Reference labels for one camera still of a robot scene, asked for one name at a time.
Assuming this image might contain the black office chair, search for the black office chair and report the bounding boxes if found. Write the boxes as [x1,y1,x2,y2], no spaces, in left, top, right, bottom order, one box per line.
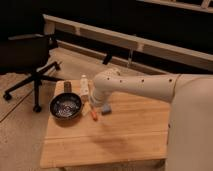
[0,35,60,112]

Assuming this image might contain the blue grey sponge block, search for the blue grey sponge block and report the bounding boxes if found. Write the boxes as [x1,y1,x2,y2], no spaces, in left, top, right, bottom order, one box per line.
[101,104,112,115]

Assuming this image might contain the white wooden shelf frame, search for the white wooden shelf frame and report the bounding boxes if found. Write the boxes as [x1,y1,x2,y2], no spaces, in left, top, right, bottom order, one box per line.
[42,13,213,73]

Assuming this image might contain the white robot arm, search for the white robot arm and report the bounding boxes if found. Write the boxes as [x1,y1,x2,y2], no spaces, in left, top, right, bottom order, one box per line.
[90,68,213,171]

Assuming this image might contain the dark ceramic bowl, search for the dark ceramic bowl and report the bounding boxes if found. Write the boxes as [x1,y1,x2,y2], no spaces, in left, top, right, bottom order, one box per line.
[50,93,82,120]

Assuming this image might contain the white plastic bottle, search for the white plastic bottle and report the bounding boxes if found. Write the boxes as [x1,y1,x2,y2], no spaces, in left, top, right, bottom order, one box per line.
[80,75,89,96]

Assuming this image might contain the small dark can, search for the small dark can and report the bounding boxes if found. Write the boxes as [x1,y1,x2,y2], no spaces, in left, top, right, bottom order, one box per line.
[64,81,72,93]

